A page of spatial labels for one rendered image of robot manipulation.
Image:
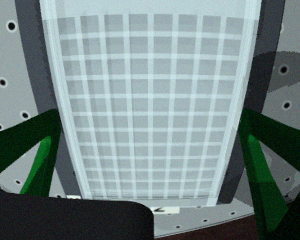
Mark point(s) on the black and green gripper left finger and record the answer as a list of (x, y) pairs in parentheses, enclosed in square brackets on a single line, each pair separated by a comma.
[(17, 140)]

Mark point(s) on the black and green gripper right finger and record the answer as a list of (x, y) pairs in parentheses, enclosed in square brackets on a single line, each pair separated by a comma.
[(269, 205)]

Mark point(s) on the grey perforated base plate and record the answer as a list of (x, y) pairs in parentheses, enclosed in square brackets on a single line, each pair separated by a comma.
[(282, 104)]

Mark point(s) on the clear well plate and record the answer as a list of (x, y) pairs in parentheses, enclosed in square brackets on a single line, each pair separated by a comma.
[(106, 162)]

